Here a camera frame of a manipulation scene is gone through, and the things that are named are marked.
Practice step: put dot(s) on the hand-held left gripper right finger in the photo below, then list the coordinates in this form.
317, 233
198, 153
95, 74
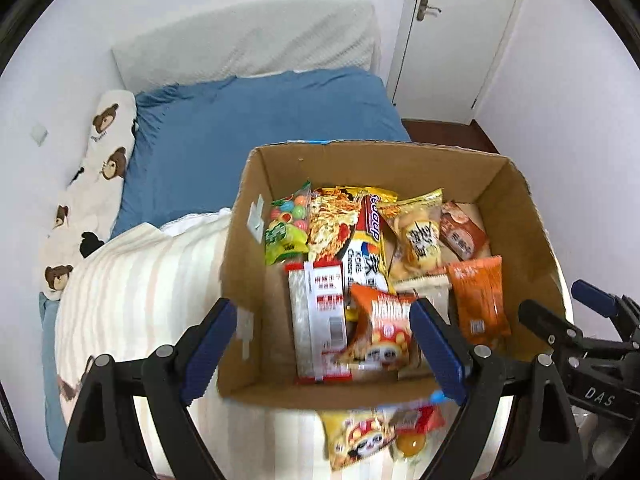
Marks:
440, 350

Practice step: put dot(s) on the instant noodle packet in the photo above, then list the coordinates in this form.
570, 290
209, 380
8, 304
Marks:
335, 225

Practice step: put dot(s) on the yellow panda snack packet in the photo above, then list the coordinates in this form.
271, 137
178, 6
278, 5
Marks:
355, 440

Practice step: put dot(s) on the yellow biscuit packet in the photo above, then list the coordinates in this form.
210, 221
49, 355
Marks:
417, 240

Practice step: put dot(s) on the clear packet with yellow egg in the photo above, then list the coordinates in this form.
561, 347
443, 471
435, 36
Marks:
411, 444

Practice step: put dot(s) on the clear packet with red label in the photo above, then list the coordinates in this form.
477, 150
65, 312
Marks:
320, 325

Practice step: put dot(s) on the clear wafer packet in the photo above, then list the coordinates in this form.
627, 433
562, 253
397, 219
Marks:
425, 290

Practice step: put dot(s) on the orange panda snack packet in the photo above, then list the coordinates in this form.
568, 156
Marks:
380, 330

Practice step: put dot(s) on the cat print blanket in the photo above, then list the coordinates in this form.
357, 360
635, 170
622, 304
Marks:
125, 285

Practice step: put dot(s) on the white wall outlet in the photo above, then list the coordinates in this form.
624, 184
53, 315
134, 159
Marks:
39, 133

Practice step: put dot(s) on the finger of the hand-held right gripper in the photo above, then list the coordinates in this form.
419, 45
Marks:
592, 295
550, 325

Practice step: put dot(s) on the bear print pillow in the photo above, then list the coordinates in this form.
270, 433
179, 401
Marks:
100, 175

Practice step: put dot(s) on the red triangular snack packet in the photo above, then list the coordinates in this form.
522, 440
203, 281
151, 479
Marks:
425, 417

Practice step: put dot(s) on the cardboard box with blue print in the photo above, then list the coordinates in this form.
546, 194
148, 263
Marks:
350, 170

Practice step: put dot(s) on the white door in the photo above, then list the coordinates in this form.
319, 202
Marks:
460, 50

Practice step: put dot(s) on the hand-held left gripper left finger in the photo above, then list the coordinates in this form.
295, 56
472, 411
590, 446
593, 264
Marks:
210, 350

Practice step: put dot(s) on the green candy ball packet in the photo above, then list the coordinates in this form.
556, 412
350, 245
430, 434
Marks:
285, 230

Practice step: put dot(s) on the brown snack packet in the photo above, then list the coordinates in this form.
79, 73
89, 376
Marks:
462, 235

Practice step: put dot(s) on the white padded headboard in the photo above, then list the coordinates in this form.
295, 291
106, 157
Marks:
250, 40

